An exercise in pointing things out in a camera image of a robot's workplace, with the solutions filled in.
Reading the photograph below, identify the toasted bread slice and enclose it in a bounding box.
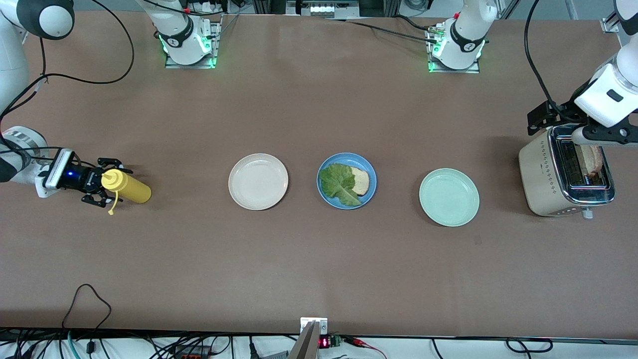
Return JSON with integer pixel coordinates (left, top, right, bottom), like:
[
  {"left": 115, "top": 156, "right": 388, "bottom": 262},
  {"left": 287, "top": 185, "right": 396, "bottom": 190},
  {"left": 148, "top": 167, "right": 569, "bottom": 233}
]
[
  {"left": 350, "top": 167, "right": 371, "bottom": 196},
  {"left": 578, "top": 145, "right": 605, "bottom": 176}
]

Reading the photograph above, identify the yellow squeeze bottle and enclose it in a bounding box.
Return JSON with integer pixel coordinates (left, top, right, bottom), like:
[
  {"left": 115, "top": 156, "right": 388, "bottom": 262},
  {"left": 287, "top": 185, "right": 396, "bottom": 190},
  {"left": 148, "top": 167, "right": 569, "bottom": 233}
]
[{"left": 101, "top": 169, "right": 152, "bottom": 216}]

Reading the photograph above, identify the green lettuce leaf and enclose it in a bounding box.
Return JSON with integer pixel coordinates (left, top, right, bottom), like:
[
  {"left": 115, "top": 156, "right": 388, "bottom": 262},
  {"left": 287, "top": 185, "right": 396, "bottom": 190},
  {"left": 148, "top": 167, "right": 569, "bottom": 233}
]
[{"left": 319, "top": 163, "right": 363, "bottom": 207}]

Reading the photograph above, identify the beige round plate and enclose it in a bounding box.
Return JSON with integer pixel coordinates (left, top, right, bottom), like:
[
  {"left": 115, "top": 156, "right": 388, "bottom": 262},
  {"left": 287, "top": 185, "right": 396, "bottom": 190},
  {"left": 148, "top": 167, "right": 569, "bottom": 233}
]
[{"left": 228, "top": 153, "right": 289, "bottom": 210}]

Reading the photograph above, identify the light green round plate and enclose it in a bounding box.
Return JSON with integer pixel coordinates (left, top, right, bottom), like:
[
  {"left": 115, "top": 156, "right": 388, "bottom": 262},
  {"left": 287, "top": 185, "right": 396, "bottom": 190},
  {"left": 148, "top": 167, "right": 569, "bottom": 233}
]
[{"left": 419, "top": 168, "right": 480, "bottom": 227}]

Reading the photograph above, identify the blue round plate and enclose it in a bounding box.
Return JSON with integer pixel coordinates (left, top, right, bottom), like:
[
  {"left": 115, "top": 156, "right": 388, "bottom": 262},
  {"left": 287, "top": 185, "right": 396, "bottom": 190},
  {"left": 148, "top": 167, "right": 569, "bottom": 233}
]
[{"left": 317, "top": 152, "right": 378, "bottom": 210}]

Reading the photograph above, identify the beige chrome toaster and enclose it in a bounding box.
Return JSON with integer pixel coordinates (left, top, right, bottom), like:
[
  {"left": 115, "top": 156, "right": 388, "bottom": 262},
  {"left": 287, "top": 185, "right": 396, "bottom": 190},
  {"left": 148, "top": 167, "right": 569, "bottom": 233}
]
[{"left": 518, "top": 125, "right": 616, "bottom": 220}]

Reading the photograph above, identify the white control box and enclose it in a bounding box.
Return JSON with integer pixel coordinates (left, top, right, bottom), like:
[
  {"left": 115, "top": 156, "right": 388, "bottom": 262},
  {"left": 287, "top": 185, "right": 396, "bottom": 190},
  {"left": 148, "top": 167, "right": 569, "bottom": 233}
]
[{"left": 286, "top": 0, "right": 360, "bottom": 19}]

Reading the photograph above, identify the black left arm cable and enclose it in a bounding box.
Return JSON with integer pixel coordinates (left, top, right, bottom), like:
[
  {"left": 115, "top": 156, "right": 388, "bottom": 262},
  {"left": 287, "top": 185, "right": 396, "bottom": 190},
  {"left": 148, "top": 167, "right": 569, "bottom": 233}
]
[{"left": 523, "top": 0, "right": 559, "bottom": 118}]

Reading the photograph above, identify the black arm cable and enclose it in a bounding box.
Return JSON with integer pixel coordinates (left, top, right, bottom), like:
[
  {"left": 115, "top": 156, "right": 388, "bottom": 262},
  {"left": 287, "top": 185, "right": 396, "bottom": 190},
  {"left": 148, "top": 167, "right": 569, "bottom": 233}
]
[
  {"left": 523, "top": 0, "right": 559, "bottom": 118},
  {"left": 0, "top": 0, "right": 135, "bottom": 160}
]

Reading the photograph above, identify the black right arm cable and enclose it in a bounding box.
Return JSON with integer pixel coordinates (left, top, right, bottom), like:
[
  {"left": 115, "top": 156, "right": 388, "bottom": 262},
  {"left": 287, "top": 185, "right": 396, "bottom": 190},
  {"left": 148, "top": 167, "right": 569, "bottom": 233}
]
[{"left": 0, "top": 0, "right": 135, "bottom": 160}]

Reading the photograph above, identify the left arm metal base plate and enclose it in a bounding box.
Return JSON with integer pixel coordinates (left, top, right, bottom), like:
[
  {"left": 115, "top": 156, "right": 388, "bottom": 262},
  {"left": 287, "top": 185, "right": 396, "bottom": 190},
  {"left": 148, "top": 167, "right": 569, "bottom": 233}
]
[{"left": 426, "top": 30, "right": 481, "bottom": 74}]

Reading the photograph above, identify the black looped cable with plug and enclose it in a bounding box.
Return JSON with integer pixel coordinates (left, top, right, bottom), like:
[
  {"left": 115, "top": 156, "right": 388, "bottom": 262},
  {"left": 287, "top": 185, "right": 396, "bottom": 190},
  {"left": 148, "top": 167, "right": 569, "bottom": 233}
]
[{"left": 61, "top": 283, "right": 112, "bottom": 356}]

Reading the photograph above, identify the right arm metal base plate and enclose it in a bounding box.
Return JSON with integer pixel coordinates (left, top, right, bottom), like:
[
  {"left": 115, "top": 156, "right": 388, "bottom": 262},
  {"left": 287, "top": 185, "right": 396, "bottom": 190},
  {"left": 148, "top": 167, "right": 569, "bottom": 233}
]
[{"left": 164, "top": 15, "right": 221, "bottom": 69}]

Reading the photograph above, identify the black base power cable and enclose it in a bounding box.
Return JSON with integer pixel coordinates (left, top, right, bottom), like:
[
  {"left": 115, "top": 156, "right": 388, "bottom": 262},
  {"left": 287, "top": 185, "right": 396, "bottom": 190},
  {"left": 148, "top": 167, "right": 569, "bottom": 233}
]
[{"left": 324, "top": 15, "right": 442, "bottom": 45}]

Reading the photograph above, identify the black coiled cable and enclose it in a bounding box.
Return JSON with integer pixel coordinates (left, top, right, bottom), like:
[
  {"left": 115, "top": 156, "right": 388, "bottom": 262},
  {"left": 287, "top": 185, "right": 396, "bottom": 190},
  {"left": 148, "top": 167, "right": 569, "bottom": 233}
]
[{"left": 505, "top": 337, "right": 554, "bottom": 353}]

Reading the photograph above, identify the metal camera bracket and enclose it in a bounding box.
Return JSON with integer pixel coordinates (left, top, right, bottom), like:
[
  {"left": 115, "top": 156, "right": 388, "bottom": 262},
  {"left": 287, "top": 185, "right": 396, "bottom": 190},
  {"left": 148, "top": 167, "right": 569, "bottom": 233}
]
[{"left": 299, "top": 317, "right": 328, "bottom": 359}]

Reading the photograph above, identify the red clip wire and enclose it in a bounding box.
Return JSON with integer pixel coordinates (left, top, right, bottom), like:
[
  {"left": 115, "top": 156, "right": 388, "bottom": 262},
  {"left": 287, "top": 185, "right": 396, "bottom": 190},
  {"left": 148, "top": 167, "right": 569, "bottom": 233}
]
[{"left": 344, "top": 336, "right": 387, "bottom": 359}]

